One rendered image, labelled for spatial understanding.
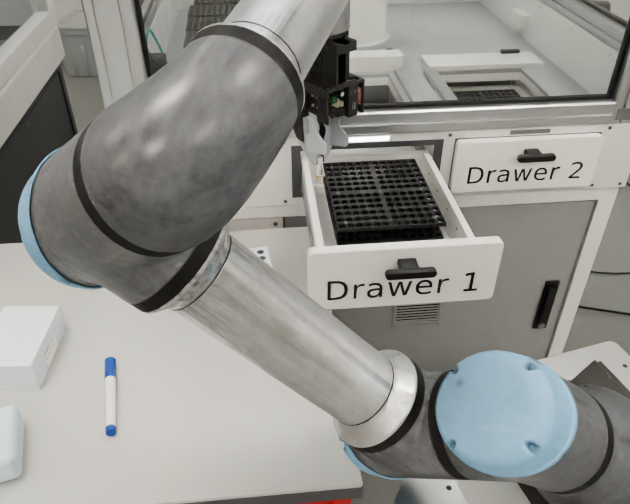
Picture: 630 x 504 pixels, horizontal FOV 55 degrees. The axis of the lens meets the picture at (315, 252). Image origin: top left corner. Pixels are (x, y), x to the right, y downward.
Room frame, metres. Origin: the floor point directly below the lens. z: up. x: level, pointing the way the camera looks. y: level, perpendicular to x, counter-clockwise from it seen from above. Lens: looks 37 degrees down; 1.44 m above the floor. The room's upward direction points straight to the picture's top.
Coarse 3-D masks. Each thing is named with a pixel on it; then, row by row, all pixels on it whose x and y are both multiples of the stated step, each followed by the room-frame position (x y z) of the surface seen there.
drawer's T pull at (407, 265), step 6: (408, 258) 0.70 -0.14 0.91; (414, 258) 0.70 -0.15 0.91; (402, 264) 0.68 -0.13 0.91; (408, 264) 0.68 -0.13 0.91; (414, 264) 0.68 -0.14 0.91; (390, 270) 0.67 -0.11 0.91; (396, 270) 0.67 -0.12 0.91; (402, 270) 0.67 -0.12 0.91; (408, 270) 0.67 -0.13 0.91; (414, 270) 0.67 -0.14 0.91; (420, 270) 0.67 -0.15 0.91; (426, 270) 0.67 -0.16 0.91; (432, 270) 0.67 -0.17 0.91; (390, 276) 0.66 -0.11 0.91; (396, 276) 0.66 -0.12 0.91; (402, 276) 0.66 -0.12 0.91; (408, 276) 0.67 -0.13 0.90; (414, 276) 0.67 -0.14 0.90; (420, 276) 0.67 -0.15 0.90; (426, 276) 0.67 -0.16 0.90; (432, 276) 0.67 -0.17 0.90
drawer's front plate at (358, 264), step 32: (320, 256) 0.69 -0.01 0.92; (352, 256) 0.69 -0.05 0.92; (384, 256) 0.70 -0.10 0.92; (416, 256) 0.70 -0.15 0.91; (448, 256) 0.71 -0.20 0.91; (480, 256) 0.71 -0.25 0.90; (320, 288) 0.69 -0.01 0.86; (352, 288) 0.69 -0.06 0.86; (384, 288) 0.70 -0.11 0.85; (448, 288) 0.71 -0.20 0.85; (480, 288) 0.71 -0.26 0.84
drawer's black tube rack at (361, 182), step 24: (336, 168) 0.99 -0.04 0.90; (360, 168) 0.99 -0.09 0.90; (384, 168) 1.00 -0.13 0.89; (408, 168) 0.99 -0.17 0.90; (336, 192) 0.90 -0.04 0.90; (360, 192) 0.90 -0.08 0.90; (384, 192) 0.90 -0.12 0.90; (408, 192) 0.91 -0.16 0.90; (336, 216) 0.83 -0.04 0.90; (360, 216) 0.83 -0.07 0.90; (384, 216) 0.83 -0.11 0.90; (408, 216) 0.83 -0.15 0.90; (432, 216) 0.83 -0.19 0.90; (336, 240) 0.81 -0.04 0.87; (360, 240) 0.81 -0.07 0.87; (384, 240) 0.80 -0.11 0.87; (408, 240) 0.80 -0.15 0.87
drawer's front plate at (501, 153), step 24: (456, 144) 1.05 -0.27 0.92; (480, 144) 1.04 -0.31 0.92; (504, 144) 1.04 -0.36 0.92; (528, 144) 1.05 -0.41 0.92; (552, 144) 1.05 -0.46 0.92; (576, 144) 1.06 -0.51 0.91; (600, 144) 1.06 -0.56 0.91; (456, 168) 1.04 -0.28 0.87; (504, 168) 1.05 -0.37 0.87; (528, 168) 1.05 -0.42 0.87; (576, 168) 1.06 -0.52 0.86; (456, 192) 1.04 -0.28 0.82
